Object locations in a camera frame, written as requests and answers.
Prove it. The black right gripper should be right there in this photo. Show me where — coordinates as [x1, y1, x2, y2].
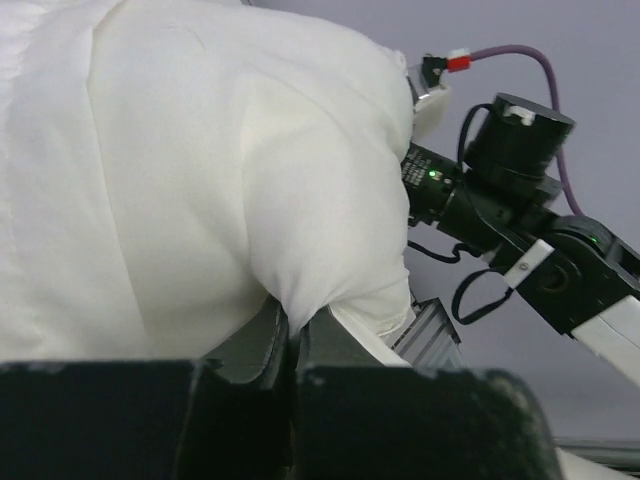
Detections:
[401, 93, 575, 225]

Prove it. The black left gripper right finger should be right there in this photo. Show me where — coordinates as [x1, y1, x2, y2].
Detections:
[295, 309, 563, 479]

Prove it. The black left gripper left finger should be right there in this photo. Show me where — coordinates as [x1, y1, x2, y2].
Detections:
[1, 302, 289, 479]

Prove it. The white pillow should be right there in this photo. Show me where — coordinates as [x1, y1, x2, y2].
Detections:
[1, 1, 413, 365]

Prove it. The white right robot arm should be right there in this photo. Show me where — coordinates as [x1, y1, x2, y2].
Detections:
[401, 93, 639, 382]

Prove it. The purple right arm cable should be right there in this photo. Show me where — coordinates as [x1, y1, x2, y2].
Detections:
[469, 43, 584, 216]

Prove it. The aluminium mounting rail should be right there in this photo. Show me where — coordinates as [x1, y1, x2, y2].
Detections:
[385, 298, 466, 369]

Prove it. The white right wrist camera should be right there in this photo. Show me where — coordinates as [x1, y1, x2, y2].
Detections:
[407, 49, 471, 140]

